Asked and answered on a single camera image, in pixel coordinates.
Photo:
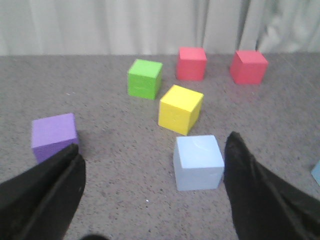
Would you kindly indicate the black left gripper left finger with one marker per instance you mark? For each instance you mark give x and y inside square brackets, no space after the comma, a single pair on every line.
[40,203]

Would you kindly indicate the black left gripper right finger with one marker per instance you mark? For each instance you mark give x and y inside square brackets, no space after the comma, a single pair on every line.
[263,205]

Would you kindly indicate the textured light blue foam block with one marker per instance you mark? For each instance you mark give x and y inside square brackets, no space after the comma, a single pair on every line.
[315,172]

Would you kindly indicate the smooth light blue foam block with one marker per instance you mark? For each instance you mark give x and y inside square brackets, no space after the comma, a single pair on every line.
[198,163]

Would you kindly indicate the yellow foam block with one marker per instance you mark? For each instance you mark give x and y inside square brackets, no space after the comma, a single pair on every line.
[179,109]

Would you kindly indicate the right red foam block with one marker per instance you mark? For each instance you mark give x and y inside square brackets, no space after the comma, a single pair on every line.
[248,67]

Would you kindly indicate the red foam block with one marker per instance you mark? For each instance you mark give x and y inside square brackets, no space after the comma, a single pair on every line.
[191,64]
[248,67]

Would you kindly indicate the left red foam block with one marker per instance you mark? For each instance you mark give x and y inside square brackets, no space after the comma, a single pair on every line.
[191,64]

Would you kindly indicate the green foam block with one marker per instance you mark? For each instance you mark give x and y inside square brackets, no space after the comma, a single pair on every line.
[144,79]

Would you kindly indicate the grey pleated curtain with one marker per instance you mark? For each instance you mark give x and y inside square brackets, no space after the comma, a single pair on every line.
[154,27]

